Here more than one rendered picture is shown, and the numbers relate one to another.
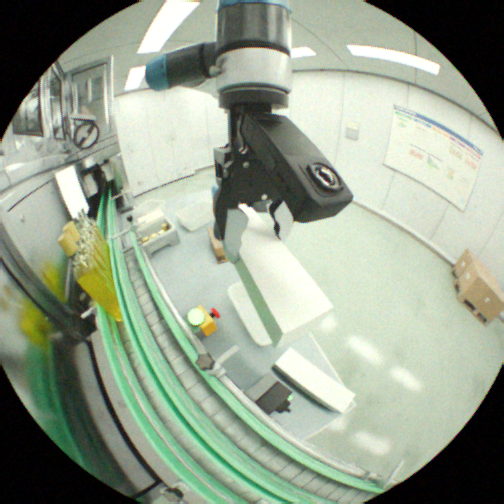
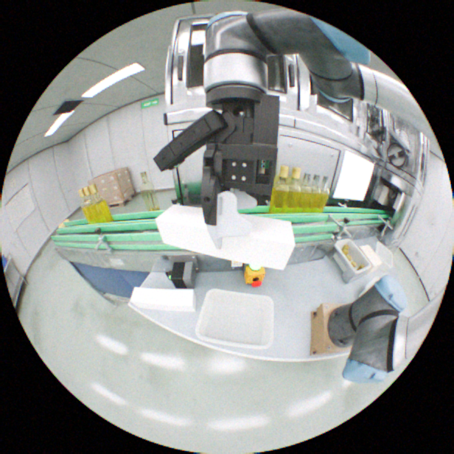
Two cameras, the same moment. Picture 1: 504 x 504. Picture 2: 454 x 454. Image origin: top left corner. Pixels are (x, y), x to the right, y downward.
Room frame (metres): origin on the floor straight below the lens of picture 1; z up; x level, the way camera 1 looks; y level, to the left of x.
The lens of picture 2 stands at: (0.30, -0.15, 1.24)
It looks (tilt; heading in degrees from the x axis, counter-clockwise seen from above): 36 degrees down; 129
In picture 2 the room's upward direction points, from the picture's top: straight up
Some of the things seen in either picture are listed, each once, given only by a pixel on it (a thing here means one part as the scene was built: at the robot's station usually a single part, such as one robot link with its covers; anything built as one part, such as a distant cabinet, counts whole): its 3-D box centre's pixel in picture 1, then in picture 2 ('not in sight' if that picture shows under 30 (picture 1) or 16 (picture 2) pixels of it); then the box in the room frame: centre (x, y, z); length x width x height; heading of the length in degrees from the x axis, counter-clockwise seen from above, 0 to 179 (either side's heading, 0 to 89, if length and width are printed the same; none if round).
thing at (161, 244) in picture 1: (150, 240); (346, 256); (0.59, 0.52, 0.79); 0.27 x 0.17 x 0.08; 133
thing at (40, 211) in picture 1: (63, 208); (335, 172); (0.39, 0.78, 1.15); 0.90 x 0.03 x 0.34; 43
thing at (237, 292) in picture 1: (265, 309); (236, 320); (0.25, -0.04, 0.78); 0.22 x 0.17 x 0.09; 28
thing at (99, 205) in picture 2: not in sight; (102, 210); (-0.47, -0.20, 1.02); 0.06 x 0.06 x 0.28; 43
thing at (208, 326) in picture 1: (201, 323); (253, 272); (0.19, 0.15, 0.79); 0.07 x 0.07 x 0.07; 43
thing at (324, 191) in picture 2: (99, 246); (317, 205); (0.33, 0.54, 0.99); 0.06 x 0.06 x 0.21; 44
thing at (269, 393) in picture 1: (268, 393); (183, 276); (-0.01, -0.04, 0.79); 0.08 x 0.08 x 0.08; 43
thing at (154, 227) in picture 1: (154, 237); (349, 259); (0.61, 0.50, 0.80); 0.22 x 0.17 x 0.09; 133
